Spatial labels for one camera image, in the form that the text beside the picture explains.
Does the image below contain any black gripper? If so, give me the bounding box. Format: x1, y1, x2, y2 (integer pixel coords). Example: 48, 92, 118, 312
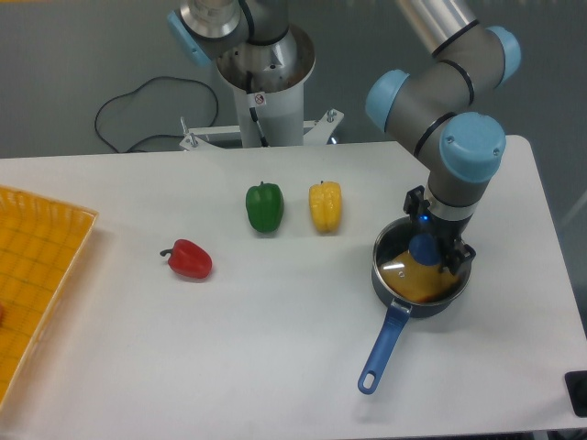
404, 186, 476, 275

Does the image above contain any glass pot lid blue knob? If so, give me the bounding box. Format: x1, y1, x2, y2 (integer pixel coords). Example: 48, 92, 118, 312
371, 217, 471, 309

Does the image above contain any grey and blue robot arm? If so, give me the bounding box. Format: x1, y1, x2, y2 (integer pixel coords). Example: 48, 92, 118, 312
167, 1, 521, 272

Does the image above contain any yellow bread slice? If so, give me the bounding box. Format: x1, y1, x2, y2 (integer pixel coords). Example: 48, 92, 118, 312
378, 251, 461, 303

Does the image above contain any yellow bell pepper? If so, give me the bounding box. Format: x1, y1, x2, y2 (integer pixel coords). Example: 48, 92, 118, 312
308, 181, 342, 233

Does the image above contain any black object at table edge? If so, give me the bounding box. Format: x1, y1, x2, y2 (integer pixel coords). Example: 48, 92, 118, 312
564, 370, 587, 418

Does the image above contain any green bell pepper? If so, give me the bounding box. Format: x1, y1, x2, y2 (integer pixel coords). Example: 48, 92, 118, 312
245, 181, 284, 234

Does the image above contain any red bell pepper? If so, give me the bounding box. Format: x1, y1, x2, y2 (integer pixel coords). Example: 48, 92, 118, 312
160, 239, 213, 280

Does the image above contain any yellow plastic basket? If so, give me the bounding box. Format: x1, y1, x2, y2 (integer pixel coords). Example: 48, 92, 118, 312
1, 186, 98, 402

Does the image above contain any dark pot with blue handle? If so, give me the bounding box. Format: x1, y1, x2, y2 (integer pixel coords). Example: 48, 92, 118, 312
358, 217, 475, 395

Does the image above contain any black cable on floor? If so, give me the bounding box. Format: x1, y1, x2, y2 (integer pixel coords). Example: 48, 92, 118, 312
94, 75, 219, 154

